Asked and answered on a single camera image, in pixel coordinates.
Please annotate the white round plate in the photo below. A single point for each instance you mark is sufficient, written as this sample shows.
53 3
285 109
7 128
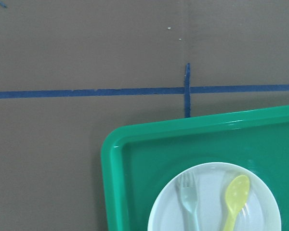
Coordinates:
260 213

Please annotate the green plastic tray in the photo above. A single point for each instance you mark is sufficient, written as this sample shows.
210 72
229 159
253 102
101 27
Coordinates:
139 160

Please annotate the yellow plastic spoon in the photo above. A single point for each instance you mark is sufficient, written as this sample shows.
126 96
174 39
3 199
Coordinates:
235 197

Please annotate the translucent blue plastic fork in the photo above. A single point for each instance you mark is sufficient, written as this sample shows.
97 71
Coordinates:
188 198

